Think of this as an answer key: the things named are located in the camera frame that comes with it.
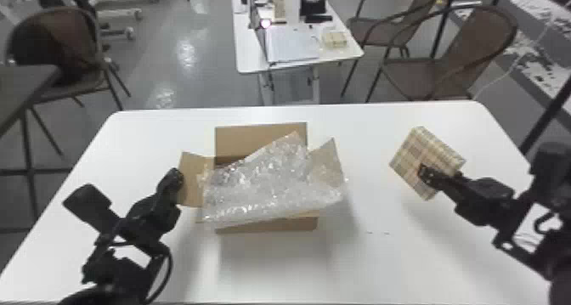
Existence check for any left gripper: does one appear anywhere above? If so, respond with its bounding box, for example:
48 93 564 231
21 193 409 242
120 167 186 254

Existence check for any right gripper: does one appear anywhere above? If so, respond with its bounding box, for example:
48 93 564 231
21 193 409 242
417 163 521 229

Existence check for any beige checked box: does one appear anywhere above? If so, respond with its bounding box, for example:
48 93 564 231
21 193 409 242
388 126 467 201

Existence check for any cardboard box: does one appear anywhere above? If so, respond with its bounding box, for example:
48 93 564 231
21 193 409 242
177 121 347 234

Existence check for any clear bubble wrap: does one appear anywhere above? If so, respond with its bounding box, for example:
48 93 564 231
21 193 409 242
197 131 348 226

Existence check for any brown chair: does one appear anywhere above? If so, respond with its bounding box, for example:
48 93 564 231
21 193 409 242
340 0 449 99
365 4 519 104
3 6 133 112

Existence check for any white side table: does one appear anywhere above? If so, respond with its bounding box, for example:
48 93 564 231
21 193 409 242
229 0 365 106

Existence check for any small beige box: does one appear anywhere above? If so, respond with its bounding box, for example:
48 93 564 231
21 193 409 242
321 29 350 49

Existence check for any black device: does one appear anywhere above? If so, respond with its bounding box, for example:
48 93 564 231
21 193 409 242
299 0 334 24

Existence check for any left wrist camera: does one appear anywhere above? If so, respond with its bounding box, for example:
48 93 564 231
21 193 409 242
62 183 122 237

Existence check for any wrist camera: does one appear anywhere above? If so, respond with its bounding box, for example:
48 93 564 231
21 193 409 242
62 183 122 237
529 141 571 210

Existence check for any black cable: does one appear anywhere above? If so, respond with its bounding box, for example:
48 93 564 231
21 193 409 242
141 246 174 304

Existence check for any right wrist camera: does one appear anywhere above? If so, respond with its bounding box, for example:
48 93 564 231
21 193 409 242
529 141 571 210

